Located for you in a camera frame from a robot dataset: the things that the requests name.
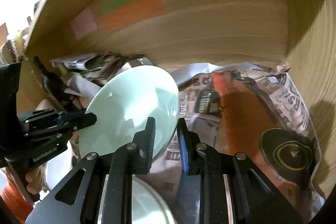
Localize left human hand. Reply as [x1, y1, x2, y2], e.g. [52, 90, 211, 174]
[26, 164, 46, 194]

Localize white ceramic bowl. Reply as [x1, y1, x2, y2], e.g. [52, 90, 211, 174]
[97, 173, 177, 224]

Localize dark wine bottle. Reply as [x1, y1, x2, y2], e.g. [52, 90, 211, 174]
[33, 56, 83, 113]

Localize printed newspaper shelf liner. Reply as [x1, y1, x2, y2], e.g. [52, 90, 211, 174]
[146, 61, 326, 224]

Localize green sticky note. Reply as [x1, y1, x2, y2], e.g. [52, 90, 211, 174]
[99, 0, 135, 15]

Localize pink sticky note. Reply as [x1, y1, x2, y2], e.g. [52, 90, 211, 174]
[70, 8, 98, 39]

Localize white folded paper sheet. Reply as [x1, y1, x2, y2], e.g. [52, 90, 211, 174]
[64, 75, 101, 101]

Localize orange sticky note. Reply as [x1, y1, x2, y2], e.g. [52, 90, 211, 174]
[100, 0, 166, 31]

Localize pile of newspapers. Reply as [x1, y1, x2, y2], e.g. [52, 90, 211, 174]
[50, 52, 128, 81]

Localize pale green ceramic bowl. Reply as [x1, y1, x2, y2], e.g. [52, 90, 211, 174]
[79, 65, 180, 160]

